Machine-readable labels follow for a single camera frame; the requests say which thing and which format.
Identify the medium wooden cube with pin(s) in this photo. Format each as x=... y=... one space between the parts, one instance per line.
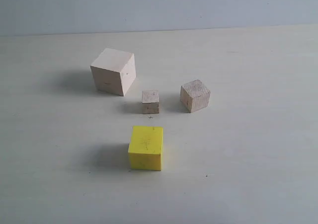
x=194 y=95

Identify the yellow cube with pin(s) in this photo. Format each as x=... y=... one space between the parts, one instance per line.
x=146 y=148

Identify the large pale wooden cube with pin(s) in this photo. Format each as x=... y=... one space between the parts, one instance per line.
x=114 y=71

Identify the small wooden cube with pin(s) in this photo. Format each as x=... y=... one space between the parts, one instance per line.
x=150 y=102

